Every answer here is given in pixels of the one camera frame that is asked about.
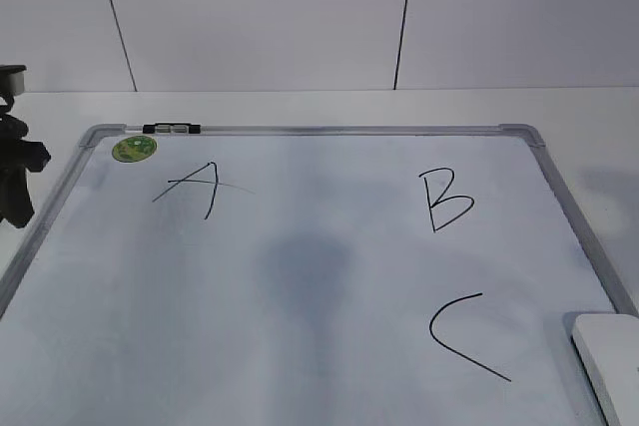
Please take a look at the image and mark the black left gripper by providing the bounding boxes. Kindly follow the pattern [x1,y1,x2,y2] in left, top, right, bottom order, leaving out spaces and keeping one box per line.
[1,92,51,227]

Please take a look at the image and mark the white rectangular board eraser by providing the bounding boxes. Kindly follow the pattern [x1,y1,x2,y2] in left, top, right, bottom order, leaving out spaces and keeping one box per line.
[572,313,639,426]

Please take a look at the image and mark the green round magnet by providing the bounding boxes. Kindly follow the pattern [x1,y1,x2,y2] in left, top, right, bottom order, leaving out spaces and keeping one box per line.
[112,135,157,163]

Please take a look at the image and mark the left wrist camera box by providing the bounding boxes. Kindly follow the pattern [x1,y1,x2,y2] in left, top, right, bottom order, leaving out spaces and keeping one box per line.
[0,64,27,97]

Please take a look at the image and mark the white whiteboard with grey frame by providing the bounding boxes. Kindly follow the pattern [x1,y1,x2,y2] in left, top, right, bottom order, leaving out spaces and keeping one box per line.
[1,125,638,425]

